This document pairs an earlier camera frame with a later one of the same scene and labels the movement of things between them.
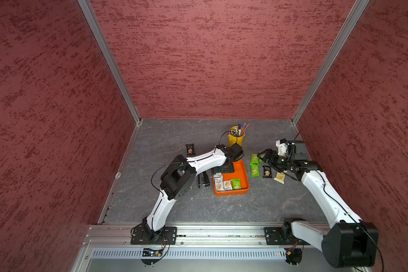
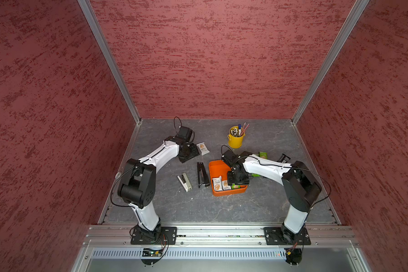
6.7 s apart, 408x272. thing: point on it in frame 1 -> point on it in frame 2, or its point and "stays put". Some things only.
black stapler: x=203 y=179 stays put
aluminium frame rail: x=120 y=236 stays put
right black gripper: x=271 y=161 -> x=230 y=181
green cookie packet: x=236 y=184 stays put
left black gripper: x=230 y=169 -> x=194 y=153
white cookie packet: x=227 y=185 stays put
